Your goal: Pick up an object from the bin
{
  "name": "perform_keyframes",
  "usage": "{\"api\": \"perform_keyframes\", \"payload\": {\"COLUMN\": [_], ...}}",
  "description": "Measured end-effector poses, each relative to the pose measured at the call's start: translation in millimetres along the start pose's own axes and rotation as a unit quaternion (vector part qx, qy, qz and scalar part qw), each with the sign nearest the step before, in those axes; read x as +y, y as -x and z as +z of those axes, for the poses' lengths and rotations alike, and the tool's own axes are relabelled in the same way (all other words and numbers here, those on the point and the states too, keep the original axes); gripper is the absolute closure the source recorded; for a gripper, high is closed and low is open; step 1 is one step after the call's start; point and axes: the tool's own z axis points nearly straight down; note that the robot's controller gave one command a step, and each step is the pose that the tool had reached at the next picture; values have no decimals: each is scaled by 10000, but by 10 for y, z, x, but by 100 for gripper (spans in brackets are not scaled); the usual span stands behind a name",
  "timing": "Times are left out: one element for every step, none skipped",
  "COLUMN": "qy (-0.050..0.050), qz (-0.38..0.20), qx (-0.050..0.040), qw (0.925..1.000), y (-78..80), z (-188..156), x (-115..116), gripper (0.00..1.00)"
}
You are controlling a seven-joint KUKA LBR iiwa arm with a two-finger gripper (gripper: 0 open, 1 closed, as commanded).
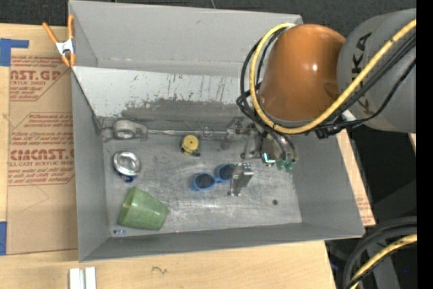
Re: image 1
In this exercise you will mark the brown cardboard board red print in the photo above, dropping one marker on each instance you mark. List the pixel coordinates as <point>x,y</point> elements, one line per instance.
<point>37,179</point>

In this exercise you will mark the yellow tape measure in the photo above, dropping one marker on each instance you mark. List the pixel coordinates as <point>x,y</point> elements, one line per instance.
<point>189,145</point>

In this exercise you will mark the silver and blue drink can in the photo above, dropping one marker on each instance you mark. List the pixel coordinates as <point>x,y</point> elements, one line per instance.
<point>126,164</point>

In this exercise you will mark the blue sunglasses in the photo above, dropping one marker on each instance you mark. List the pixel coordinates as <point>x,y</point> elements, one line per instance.
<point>204,180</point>

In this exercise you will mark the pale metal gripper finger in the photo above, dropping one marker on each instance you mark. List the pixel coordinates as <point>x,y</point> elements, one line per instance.
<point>233,132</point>
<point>241,179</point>

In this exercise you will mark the green plastic cup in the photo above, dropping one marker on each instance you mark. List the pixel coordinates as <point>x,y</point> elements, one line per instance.
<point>143,211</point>

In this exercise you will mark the black cylinder on white bracket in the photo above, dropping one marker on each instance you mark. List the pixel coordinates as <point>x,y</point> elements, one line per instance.
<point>325,132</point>

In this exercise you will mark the grey metal bin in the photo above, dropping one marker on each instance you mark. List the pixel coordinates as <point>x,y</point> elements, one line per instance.
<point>203,206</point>

